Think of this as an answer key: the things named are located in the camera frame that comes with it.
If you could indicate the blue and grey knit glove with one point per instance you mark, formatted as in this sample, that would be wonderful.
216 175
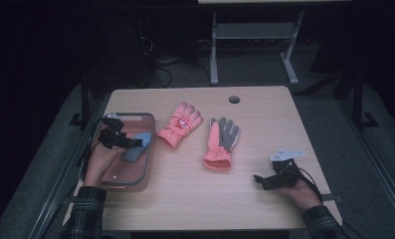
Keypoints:
137 153

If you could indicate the pink glove with red print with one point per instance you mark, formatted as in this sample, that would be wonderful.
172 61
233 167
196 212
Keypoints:
180 124

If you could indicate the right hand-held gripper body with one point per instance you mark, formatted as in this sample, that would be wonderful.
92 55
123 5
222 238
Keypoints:
284 177

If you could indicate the grey metal stand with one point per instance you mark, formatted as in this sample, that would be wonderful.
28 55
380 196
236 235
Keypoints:
251 31

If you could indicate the person's left hand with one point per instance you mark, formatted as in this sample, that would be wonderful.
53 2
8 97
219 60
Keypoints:
100 164

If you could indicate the round table grommet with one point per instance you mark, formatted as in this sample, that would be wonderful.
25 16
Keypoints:
234 99

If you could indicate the pink plastic basin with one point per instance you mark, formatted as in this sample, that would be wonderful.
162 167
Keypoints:
135 172

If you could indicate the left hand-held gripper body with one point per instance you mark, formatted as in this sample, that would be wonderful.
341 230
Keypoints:
112 136

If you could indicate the person's right hand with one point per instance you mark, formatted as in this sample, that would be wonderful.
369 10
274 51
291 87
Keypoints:
302 194

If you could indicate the black post with foot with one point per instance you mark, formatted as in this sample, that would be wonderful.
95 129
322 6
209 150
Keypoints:
85 99
357 99

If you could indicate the pink and grey glove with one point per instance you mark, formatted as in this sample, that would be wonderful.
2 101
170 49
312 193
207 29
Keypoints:
220 146

